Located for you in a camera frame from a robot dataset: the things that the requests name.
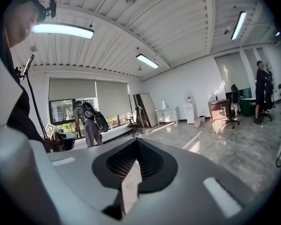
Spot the black office chair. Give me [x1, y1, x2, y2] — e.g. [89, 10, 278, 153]
[126, 105, 145, 137]
[259, 82, 276, 123]

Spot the white water dispenser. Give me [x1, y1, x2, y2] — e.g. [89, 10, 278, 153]
[186, 102, 195, 125]

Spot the brown wooden sink cabinet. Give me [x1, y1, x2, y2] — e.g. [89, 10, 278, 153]
[207, 98, 230, 122]

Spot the grey roller blind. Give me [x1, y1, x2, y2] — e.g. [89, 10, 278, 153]
[95, 79, 133, 120]
[48, 78, 97, 102]

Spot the person's face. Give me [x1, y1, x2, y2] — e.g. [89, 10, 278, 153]
[3, 0, 42, 48]

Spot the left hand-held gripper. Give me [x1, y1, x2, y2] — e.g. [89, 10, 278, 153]
[44, 123, 57, 138]

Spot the dark brown wooden panel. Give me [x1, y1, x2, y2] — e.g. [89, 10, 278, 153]
[133, 94, 147, 128]

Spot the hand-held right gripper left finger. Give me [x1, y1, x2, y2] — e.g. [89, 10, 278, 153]
[48, 137, 137, 225]

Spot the black framed window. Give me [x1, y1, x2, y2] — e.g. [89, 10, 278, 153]
[49, 98, 134, 133]

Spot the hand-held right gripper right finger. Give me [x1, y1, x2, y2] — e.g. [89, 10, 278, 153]
[126, 137, 256, 225]

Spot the black coat rack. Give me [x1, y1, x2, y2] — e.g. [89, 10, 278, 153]
[264, 62, 276, 96]

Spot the long ceiling light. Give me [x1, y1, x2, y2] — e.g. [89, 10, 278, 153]
[136, 53, 160, 69]
[31, 22, 95, 40]
[230, 10, 248, 41]

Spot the black head-worn camera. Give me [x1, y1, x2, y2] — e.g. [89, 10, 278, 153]
[25, 0, 57, 23]

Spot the grey mesh office chair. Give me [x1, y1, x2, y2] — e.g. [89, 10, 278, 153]
[219, 84, 241, 129]

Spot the person's black shirt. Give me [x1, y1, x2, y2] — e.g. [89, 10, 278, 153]
[0, 20, 46, 152]

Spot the white roller blind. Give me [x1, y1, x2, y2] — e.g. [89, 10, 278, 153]
[214, 52, 251, 93]

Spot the white sink cabinet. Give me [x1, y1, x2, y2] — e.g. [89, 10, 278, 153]
[155, 105, 179, 125]

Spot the thick black braided cable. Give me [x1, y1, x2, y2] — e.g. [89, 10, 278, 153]
[24, 75, 51, 152]

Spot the green desk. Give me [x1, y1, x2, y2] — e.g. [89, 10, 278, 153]
[238, 97, 257, 117]

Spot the beige panel with black frame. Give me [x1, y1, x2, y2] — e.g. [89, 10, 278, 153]
[138, 93, 159, 128]

